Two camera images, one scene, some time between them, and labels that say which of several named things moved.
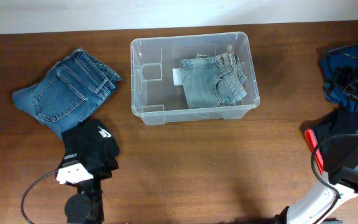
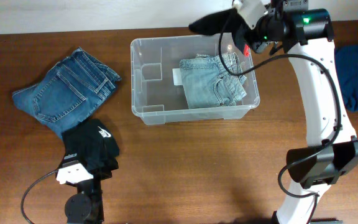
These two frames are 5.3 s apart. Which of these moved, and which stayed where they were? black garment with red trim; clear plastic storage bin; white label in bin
Moved: black garment with red trim
Stayed: white label in bin; clear plastic storage bin
